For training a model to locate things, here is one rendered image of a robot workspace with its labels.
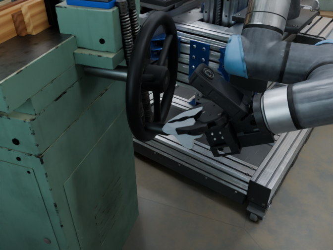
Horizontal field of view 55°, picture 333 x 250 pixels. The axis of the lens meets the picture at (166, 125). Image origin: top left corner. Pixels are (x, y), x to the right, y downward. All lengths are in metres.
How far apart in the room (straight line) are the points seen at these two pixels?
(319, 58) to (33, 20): 0.57
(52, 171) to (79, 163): 0.11
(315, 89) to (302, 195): 1.18
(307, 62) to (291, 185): 1.15
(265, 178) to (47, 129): 0.91
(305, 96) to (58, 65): 0.47
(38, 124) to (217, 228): 0.97
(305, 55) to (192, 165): 0.96
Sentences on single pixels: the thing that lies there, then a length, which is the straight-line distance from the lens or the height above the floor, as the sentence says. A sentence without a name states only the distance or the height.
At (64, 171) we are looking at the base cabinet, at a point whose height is 0.62.
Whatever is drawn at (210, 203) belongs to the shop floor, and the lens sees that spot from 1.52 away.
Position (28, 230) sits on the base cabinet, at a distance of 0.98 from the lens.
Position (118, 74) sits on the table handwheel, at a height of 0.82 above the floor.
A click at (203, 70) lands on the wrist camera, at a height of 0.91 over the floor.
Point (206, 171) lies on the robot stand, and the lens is 1.42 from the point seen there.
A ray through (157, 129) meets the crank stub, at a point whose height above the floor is 0.75.
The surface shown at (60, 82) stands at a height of 0.83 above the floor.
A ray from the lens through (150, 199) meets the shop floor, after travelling 1.52.
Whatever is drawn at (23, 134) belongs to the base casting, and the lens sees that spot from 0.69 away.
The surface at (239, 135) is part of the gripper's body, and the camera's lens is 0.59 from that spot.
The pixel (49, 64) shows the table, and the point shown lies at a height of 0.88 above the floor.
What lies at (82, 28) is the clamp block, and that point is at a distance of 0.73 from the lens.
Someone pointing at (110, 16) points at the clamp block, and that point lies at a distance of 0.69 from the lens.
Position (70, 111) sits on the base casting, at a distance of 0.76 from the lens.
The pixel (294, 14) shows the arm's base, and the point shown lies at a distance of 1.16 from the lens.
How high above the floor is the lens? 1.15
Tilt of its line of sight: 36 degrees down
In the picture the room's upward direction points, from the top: straight up
